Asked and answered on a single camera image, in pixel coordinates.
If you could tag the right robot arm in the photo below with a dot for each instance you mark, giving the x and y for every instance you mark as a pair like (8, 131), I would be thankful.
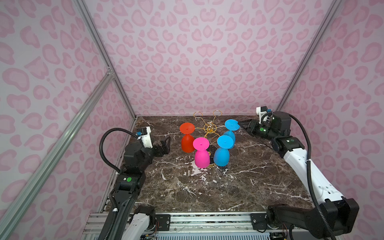
(333, 214)

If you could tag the red wine glass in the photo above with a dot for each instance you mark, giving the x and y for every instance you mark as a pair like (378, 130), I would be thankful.
(187, 141)

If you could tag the aluminium corner post right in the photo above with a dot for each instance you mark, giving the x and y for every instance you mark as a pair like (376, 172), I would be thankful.
(328, 19)

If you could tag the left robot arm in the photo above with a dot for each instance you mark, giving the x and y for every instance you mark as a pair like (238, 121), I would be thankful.
(129, 184)

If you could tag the aluminium diagonal brace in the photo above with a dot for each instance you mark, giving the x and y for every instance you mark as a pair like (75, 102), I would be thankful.
(21, 204)

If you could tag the magenta wine glass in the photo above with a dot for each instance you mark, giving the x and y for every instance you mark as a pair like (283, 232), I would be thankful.
(202, 156)

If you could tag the blue wine glass front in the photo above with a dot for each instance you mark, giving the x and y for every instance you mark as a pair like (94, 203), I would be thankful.
(222, 154)

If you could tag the blue wine glass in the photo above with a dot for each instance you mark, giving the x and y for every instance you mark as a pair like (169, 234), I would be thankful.
(231, 125)
(222, 154)

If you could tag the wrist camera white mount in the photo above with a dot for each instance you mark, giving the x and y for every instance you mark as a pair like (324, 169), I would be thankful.
(264, 114)
(144, 136)

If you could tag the gold wire glass rack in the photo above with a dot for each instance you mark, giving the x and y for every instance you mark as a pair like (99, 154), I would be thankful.
(210, 130)

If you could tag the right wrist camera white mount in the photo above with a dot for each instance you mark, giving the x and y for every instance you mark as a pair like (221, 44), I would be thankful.
(264, 114)

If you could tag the aluminium corner post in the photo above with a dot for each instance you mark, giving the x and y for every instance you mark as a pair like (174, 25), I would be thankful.
(328, 19)
(91, 27)

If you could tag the aluminium corner post left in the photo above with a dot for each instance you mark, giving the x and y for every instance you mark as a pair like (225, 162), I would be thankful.
(91, 27)

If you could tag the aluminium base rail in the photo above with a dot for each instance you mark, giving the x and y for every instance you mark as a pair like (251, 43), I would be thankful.
(209, 226)

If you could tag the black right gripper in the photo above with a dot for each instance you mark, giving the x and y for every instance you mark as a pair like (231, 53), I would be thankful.
(255, 127)

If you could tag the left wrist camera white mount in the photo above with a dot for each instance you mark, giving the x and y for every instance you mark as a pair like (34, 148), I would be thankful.
(144, 136)

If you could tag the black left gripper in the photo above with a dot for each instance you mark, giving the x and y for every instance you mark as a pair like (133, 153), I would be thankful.
(162, 147)

